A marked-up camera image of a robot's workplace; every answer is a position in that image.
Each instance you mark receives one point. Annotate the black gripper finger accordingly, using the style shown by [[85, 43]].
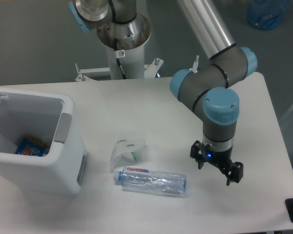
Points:
[[197, 152], [234, 172]]

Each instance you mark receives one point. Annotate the clear plastic bag trash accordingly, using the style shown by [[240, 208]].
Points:
[[127, 152]]

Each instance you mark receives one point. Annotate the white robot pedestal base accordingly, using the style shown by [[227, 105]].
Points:
[[125, 48]]

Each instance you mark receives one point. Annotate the blue plastic bag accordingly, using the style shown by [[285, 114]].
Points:
[[266, 14]]

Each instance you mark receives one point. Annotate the white plastic trash can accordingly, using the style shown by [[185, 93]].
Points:
[[46, 117]]

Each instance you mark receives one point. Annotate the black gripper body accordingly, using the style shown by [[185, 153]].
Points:
[[221, 160]]

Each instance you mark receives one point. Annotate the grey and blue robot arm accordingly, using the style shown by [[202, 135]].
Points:
[[208, 94]]

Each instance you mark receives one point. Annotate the blue snack wrapper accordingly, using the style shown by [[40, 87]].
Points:
[[32, 147]]

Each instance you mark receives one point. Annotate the clear plastic water bottle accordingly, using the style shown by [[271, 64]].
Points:
[[166, 183]]

